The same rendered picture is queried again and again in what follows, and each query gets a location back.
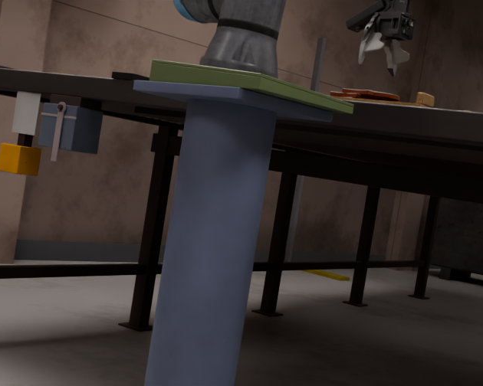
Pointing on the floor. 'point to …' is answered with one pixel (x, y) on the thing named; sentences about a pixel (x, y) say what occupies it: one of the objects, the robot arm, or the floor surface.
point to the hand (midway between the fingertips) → (374, 71)
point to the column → (213, 229)
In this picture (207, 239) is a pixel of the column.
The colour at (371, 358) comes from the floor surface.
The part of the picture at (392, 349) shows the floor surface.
